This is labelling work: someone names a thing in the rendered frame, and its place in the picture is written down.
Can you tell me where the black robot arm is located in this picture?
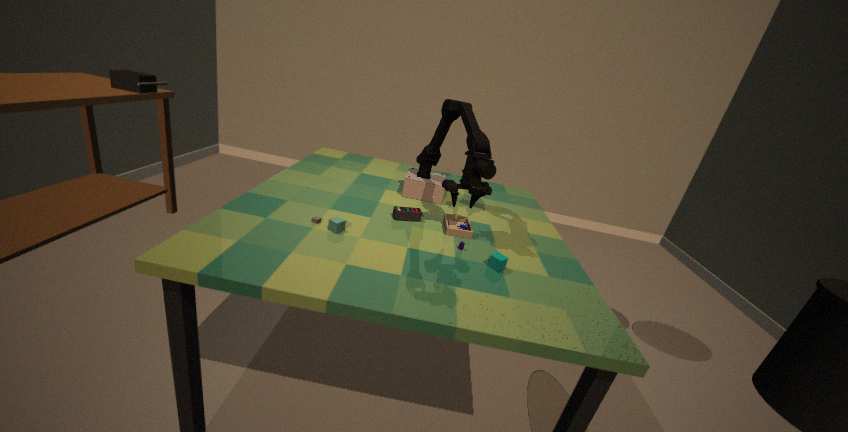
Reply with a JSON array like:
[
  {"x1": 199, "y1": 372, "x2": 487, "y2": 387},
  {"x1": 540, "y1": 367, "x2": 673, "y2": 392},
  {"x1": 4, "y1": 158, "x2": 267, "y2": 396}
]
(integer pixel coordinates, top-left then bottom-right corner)
[{"x1": 416, "y1": 99, "x2": 496, "y2": 196}]

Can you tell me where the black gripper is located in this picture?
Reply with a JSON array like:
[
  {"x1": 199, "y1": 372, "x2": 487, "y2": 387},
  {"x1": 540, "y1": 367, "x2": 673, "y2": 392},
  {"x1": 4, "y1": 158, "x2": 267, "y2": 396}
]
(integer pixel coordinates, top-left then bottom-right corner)
[{"x1": 442, "y1": 168, "x2": 492, "y2": 209}]

